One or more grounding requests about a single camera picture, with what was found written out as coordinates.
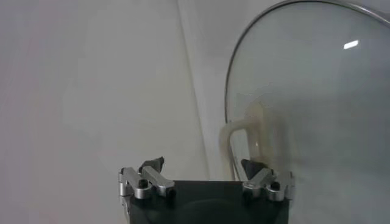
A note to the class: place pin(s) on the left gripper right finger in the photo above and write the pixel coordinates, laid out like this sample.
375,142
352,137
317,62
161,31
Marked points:
260,179

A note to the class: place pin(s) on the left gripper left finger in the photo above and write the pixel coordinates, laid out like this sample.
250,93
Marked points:
158,182

